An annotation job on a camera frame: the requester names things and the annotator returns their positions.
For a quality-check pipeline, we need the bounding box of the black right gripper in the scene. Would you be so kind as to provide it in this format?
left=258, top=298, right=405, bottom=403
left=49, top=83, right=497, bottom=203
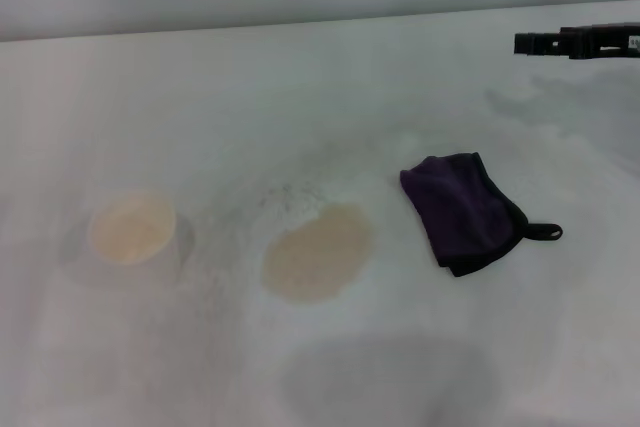
left=513, top=21, right=640, bottom=63

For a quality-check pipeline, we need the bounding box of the purple rag with black trim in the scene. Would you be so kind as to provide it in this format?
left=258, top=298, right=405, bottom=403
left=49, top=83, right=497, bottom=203
left=398, top=151, right=564, bottom=279

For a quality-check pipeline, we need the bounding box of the white paper cup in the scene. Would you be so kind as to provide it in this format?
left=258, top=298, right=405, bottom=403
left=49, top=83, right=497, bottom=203
left=86, top=189, right=197, bottom=281

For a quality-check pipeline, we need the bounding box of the brown water stain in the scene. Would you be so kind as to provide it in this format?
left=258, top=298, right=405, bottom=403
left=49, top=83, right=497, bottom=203
left=261, top=201, right=374, bottom=306

